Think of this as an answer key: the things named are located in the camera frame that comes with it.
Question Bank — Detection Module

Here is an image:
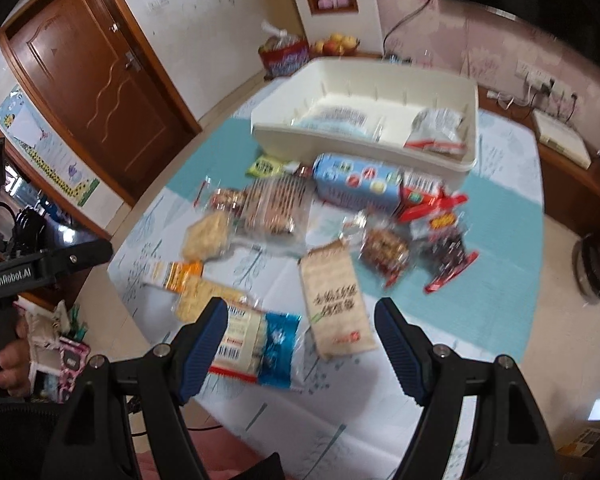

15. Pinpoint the cardboard box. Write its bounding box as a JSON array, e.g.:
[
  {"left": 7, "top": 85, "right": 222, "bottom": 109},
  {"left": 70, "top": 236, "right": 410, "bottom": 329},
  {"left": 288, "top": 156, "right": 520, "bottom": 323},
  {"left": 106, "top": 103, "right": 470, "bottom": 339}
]
[{"left": 555, "top": 425, "right": 600, "bottom": 466}]

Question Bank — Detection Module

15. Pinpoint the brown paper snack packet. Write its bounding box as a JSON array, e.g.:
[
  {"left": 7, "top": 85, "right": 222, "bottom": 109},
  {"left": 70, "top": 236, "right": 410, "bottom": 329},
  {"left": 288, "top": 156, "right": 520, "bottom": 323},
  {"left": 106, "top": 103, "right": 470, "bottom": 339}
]
[{"left": 298, "top": 240, "right": 378, "bottom": 360}]

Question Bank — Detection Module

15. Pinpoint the pink patterned pouch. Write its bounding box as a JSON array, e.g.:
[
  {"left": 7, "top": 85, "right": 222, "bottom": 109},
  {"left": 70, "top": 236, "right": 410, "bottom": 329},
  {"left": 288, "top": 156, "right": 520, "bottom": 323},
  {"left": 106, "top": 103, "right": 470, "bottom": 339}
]
[{"left": 55, "top": 337, "right": 92, "bottom": 403}]

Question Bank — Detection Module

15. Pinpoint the red date snack packet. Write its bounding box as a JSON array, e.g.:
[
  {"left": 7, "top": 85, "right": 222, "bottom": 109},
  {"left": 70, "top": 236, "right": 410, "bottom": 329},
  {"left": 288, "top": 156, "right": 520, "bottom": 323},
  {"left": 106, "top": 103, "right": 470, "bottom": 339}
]
[{"left": 410, "top": 210, "right": 481, "bottom": 295}]

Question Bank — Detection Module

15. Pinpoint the pink cloth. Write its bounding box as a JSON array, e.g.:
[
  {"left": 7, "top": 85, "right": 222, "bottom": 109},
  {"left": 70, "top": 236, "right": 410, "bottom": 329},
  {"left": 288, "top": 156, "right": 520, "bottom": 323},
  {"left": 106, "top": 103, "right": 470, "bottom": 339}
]
[{"left": 135, "top": 427, "right": 283, "bottom": 480}]

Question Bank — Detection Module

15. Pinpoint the white wall socket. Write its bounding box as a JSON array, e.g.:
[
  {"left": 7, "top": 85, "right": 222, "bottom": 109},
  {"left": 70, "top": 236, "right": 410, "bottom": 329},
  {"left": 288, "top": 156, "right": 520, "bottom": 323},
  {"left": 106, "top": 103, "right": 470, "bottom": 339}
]
[{"left": 515, "top": 60, "right": 578, "bottom": 111}]

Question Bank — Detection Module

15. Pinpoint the white router box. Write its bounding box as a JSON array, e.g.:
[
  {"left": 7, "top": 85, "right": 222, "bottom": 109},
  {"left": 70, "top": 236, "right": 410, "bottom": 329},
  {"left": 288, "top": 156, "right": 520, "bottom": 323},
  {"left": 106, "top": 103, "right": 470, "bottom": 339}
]
[{"left": 532, "top": 110, "right": 593, "bottom": 170}]

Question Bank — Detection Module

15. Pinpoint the black television cable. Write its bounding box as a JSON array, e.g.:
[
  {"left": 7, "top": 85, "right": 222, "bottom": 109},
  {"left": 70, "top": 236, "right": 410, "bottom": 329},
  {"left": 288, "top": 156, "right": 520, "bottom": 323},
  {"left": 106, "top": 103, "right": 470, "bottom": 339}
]
[{"left": 382, "top": 0, "right": 442, "bottom": 58}]

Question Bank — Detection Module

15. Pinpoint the blue white snack packet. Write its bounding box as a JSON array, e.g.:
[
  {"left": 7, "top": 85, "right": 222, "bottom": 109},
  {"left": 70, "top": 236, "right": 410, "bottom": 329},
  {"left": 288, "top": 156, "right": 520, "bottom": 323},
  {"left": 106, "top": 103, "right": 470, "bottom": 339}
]
[{"left": 207, "top": 305, "right": 303, "bottom": 391}]

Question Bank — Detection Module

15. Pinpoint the bowl of fruit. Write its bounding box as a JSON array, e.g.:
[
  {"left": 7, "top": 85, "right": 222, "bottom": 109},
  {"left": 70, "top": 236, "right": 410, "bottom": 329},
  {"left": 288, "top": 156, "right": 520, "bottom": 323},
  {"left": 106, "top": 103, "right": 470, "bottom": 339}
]
[{"left": 310, "top": 34, "right": 361, "bottom": 57}]

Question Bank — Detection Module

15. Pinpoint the wooden television cabinet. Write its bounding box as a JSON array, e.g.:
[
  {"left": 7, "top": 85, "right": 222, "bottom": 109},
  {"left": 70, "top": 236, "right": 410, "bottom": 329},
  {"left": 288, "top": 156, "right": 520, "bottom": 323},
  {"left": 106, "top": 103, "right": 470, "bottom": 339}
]
[{"left": 480, "top": 95, "right": 600, "bottom": 241}]

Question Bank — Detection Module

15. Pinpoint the clear nut brittle packet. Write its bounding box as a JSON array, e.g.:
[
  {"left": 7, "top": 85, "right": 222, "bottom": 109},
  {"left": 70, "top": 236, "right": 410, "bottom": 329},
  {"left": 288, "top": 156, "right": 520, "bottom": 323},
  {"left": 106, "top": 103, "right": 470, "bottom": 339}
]
[{"left": 342, "top": 210, "right": 413, "bottom": 288}]

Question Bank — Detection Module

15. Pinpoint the white plastic storage bin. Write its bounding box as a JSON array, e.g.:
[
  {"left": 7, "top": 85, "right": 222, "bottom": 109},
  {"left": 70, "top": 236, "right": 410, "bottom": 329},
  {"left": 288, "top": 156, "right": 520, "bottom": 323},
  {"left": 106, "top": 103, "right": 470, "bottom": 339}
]
[{"left": 250, "top": 56, "right": 481, "bottom": 181}]

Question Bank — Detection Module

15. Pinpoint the brown wooden door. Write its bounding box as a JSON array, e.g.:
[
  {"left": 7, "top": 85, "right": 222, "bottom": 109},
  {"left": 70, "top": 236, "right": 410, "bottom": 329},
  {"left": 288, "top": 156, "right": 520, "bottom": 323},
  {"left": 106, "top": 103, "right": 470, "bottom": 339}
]
[{"left": 0, "top": 0, "right": 201, "bottom": 206}]

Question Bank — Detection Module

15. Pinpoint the black tea maker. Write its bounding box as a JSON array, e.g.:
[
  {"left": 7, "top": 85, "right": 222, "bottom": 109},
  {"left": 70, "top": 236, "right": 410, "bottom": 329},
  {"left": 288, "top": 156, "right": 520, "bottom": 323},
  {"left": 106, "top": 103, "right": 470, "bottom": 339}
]
[{"left": 572, "top": 225, "right": 600, "bottom": 303}]

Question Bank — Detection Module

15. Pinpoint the wall poster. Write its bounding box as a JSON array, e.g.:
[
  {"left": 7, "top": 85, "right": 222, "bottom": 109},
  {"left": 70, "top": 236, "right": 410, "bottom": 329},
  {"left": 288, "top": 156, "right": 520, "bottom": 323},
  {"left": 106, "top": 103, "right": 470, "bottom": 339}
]
[{"left": 0, "top": 85, "right": 101, "bottom": 208}]

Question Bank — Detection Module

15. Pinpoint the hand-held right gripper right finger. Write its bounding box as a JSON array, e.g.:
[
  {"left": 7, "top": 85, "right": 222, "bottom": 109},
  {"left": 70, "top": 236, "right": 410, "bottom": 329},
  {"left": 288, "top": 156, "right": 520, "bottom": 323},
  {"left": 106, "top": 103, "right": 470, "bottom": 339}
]
[{"left": 374, "top": 297, "right": 563, "bottom": 480}]

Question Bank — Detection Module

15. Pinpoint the green pastry packet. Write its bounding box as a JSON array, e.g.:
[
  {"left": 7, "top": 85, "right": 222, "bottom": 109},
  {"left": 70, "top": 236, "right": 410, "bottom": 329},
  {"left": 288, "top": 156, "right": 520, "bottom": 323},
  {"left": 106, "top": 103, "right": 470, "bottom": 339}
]
[{"left": 245, "top": 156, "right": 286, "bottom": 178}]

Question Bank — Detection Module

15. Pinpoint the red tin with bag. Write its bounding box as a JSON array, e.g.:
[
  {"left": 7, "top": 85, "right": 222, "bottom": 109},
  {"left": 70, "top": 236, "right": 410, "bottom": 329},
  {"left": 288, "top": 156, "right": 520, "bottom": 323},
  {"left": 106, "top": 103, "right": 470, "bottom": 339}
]
[{"left": 258, "top": 20, "right": 311, "bottom": 78}]

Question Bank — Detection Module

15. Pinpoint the light blue snack packet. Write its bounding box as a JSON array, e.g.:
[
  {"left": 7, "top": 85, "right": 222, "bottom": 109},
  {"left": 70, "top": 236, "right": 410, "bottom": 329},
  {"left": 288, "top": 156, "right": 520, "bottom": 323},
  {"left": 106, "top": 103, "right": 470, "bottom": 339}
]
[{"left": 292, "top": 105, "right": 373, "bottom": 137}]

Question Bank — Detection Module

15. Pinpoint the clear wafer packet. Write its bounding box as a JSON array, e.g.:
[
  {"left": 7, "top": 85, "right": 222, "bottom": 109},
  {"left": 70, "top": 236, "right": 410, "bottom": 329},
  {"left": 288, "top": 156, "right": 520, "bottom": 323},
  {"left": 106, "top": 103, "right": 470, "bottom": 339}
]
[{"left": 237, "top": 175, "right": 313, "bottom": 241}]

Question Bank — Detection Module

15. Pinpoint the orange label cracker packet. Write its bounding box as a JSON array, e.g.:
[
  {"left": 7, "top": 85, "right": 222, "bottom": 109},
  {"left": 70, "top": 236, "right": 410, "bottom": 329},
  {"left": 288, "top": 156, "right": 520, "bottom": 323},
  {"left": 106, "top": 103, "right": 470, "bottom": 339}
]
[{"left": 142, "top": 259, "right": 253, "bottom": 323}]

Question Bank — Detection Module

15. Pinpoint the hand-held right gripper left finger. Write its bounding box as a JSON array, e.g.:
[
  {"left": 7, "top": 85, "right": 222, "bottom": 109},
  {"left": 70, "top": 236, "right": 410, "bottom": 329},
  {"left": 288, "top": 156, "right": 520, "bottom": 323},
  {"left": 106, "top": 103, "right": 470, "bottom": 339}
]
[{"left": 40, "top": 297, "right": 231, "bottom": 480}]

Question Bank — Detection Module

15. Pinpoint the rice cracker packet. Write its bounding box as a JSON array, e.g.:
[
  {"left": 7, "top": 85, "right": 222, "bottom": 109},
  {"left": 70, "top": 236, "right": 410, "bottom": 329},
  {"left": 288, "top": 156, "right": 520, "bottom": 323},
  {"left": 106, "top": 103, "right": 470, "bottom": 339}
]
[{"left": 181, "top": 211, "right": 233, "bottom": 261}]

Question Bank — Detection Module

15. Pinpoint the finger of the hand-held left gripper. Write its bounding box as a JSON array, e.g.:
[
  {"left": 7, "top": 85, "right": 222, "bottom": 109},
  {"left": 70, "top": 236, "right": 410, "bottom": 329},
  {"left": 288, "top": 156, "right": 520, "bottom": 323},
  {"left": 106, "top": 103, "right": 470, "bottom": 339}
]
[{"left": 45, "top": 239, "right": 114, "bottom": 289}]

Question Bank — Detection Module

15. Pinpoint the black mesh fabric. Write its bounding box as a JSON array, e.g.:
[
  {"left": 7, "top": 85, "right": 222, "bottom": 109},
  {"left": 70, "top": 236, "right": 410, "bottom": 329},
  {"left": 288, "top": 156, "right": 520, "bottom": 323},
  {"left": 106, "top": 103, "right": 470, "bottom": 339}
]
[{"left": 0, "top": 400, "right": 63, "bottom": 480}]

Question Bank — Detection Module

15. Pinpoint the person's left hand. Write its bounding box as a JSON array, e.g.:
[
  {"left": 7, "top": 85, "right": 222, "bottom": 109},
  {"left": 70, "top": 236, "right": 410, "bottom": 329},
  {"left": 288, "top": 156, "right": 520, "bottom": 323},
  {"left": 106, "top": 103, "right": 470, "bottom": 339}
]
[{"left": 0, "top": 316, "right": 34, "bottom": 395}]

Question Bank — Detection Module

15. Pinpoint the white red snack packet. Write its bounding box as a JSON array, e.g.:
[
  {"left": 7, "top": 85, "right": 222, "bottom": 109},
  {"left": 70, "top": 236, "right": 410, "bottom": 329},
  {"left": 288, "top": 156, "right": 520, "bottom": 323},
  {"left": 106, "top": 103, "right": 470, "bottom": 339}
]
[{"left": 404, "top": 107, "right": 470, "bottom": 155}]

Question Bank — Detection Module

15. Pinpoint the small nut bar packet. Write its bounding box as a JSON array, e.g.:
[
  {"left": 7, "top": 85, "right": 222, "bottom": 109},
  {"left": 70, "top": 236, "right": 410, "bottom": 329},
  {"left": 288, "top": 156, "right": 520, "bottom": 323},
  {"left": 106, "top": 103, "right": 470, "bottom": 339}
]
[{"left": 195, "top": 180, "right": 251, "bottom": 213}]

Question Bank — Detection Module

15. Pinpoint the blue biscuit packet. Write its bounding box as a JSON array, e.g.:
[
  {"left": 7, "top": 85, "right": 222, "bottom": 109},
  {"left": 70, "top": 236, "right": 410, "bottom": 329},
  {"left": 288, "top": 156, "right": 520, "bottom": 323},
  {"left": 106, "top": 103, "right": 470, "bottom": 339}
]
[{"left": 312, "top": 152, "right": 406, "bottom": 217}]

